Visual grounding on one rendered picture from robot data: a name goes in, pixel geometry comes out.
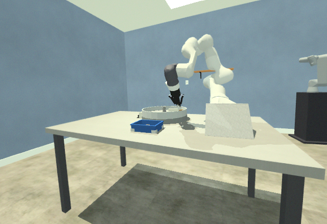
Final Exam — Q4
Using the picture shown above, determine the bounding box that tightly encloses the blue shallow tray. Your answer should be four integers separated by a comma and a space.
130, 120, 164, 133

